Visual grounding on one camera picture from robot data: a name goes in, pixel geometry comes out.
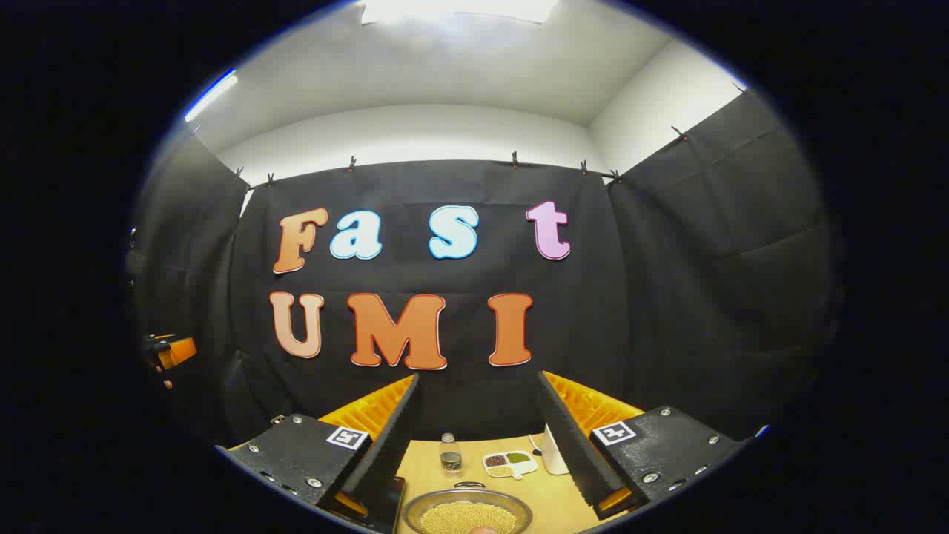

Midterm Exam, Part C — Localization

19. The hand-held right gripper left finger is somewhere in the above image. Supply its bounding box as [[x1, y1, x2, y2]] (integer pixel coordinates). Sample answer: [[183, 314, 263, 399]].
[[215, 373, 422, 529]]

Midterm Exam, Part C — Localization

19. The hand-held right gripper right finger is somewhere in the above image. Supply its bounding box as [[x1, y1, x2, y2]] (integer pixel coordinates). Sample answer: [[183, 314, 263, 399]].
[[537, 370, 751, 521]]

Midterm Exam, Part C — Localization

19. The black induction cooktop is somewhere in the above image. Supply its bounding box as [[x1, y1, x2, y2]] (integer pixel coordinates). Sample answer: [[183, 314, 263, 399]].
[[369, 477, 408, 533]]

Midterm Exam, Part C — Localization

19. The stainless steel pot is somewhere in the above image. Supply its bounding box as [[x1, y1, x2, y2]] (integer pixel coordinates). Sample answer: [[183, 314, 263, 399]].
[[403, 482, 533, 534]]

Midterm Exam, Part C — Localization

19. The white toaster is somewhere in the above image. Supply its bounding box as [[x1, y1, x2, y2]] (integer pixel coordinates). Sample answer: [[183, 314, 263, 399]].
[[543, 424, 570, 475]]

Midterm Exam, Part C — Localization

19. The white three-compartment tray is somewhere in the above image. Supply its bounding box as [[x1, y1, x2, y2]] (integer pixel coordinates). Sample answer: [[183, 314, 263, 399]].
[[482, 450, 540, 481]]

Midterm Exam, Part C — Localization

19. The clear plastic water bottle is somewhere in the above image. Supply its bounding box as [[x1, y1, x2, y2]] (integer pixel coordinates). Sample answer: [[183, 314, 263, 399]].
[[439, 433, 464, 477]]

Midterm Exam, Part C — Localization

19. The pile of yellow soybeans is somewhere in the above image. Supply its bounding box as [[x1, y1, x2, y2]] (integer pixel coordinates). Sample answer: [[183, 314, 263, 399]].
[[419, 501, 518, 534]]

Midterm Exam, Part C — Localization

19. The black backdrop cloth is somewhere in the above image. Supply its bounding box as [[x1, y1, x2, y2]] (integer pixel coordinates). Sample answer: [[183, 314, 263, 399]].
[[133, 89, 842, 446]]

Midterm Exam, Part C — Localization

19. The row of black cloth clips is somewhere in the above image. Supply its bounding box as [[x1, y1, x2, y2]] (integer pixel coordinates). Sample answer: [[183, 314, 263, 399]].
[[189, 82, 746, 186]]

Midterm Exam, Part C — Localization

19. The narrow tube light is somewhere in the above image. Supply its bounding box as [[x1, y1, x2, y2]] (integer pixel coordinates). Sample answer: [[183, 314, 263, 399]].
[[184, 70, 238, 123]]

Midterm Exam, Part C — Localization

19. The wide ceiling light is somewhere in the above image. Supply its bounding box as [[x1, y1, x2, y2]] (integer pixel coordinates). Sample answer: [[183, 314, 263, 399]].
[[362, 0, 558, 24]]

